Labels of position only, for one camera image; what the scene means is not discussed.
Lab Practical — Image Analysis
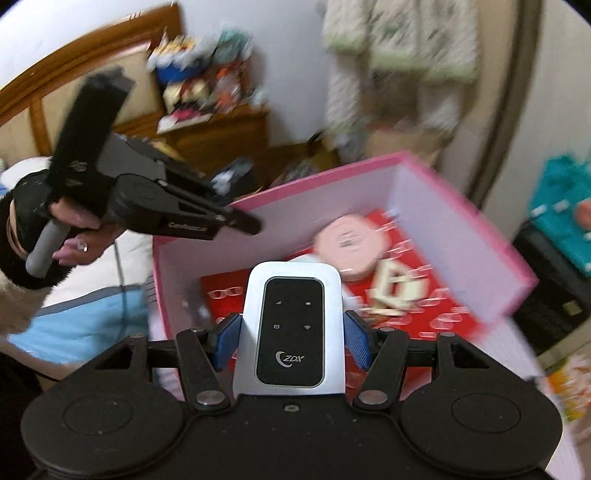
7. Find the white black pocket wifi router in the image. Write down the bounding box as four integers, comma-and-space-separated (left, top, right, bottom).
232, 261, 346, 397

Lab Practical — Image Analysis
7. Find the person's left hand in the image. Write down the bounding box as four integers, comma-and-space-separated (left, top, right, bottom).
49, 197, 125, 266

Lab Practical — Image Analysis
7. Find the small wooden block toy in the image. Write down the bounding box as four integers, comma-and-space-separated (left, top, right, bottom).
368, 259, 429, 317

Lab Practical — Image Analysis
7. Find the pink cardboard storage box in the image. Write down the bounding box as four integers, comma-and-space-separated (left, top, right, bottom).
148, 152, 536, 375

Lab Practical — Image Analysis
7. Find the wooden bed headboard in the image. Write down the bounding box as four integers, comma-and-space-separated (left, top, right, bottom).
1, 2, 183, 166

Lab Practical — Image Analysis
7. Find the round pink compact case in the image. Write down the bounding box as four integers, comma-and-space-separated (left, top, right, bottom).
314, 214, 389, 282

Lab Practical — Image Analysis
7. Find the clutter on bedside cabinet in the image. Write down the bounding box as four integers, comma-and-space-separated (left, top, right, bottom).
146, 27, 266, 134

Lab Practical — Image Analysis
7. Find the black hard-shell suitcase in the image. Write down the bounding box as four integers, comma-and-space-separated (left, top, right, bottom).
513, 221, 590, 355

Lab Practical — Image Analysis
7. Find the teal felt handbag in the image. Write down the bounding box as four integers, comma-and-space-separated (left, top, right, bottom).
529, 154, 590, 278

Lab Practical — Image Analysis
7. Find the cream green knit cardigan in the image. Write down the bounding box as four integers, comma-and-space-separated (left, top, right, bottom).
322, 1, 480, 135

